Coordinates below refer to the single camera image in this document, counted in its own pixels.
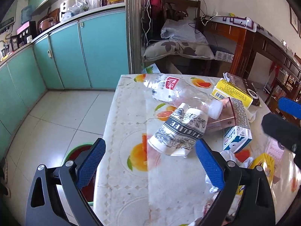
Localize teal kitchen cabinets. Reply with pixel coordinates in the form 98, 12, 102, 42
1, 4, 130, 157

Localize dark wooden sideboard table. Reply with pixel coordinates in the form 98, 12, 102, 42
203, 16, 300, 100

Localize dark brown snack bag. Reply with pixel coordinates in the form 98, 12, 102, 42
223, 73, 260, 107

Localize fruit print tablecloth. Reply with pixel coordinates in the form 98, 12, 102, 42
92, 73, 301, 226

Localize red bin with green rim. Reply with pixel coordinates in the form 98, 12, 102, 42
63, 142, 96, 208

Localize rose gold cardboard box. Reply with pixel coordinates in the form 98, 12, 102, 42
205, 97, 236, 133

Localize patterned beige cushion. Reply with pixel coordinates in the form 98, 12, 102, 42
143, 40, 215, 62

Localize framed wall pictures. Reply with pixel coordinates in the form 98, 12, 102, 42
289, 6, 300, 36

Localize blue white small carton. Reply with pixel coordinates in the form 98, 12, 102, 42
222, 97, 253, 154

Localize pink white milk carton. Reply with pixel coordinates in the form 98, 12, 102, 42
265, 137, 285, 166

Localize crushed clear plastic bottle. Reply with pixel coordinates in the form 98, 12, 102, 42
143, 73, 223, 119

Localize yellow drink carton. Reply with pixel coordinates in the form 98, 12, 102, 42
235, 150, 274, 188

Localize black white paper cup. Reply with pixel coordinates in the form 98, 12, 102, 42
148, 103, 208, 157

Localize crumpled silver white wrapper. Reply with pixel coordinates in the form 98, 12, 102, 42
206, 150, 240, 189

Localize yellow open cardboard box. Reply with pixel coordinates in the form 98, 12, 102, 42
211, 79, 253, 109

